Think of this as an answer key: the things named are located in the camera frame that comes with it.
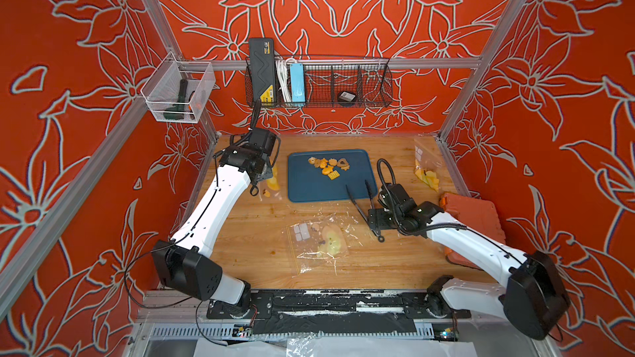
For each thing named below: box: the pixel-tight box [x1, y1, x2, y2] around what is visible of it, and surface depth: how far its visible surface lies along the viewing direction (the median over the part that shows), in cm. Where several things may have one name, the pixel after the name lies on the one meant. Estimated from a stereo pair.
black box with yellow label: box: [248, 38, 277, 104], surface depth 89 cm
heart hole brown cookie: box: [337, 157, 351, 172], surface depth 108 cm
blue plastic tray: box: [287, 149, 378, 203], surface depth 106 cm
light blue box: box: [289, 62, 306, 103], surface depth 92 cm
